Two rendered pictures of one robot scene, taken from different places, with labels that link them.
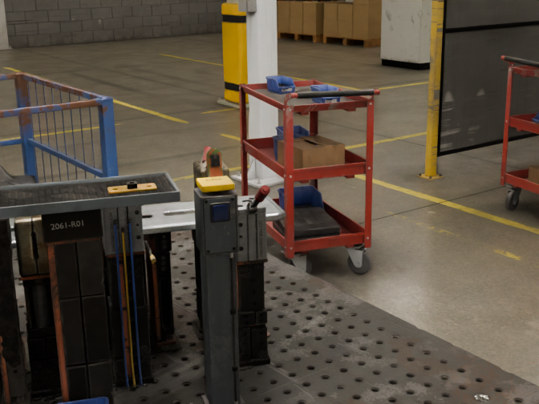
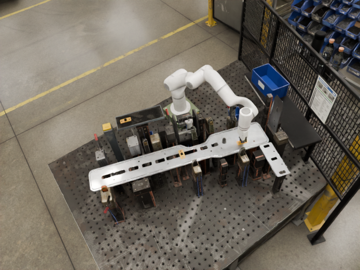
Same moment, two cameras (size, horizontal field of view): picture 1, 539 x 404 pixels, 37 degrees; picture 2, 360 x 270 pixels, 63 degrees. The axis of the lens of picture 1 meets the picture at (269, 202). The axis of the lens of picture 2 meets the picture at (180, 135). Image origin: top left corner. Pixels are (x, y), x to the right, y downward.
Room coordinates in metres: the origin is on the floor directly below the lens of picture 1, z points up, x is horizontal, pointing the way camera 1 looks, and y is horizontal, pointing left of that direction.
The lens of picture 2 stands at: (2.87, 0.80, 2.83)
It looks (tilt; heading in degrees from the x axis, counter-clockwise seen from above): 51 degrees down; 186
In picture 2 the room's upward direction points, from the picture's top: 8 degrees counter-clockwise
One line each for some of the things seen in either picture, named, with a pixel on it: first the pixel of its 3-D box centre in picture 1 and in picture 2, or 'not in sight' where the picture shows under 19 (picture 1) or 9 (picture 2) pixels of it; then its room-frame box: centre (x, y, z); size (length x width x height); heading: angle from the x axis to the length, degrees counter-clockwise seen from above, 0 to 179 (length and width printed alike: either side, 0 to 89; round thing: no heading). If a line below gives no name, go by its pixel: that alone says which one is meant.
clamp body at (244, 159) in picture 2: not in sight; (241, 170); (1.68, 1.11, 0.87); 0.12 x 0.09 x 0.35; 16
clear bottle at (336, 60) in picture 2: not in sight; (336, 61); (1.29, 1.73, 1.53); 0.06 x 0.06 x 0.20
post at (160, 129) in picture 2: (6, 313); (164, 144); (1.41, 0.51, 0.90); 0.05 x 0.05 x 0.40; 16
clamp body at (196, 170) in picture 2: not in sight; (197, 179); (1.74, 0.77, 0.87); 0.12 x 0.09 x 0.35; 16
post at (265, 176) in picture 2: not in sight; (267, 163); (1.62, 1.31, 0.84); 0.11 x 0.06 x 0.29; 16
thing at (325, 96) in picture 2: not in sight; (322, 99); (1.41, 1.67, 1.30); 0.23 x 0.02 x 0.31; 16
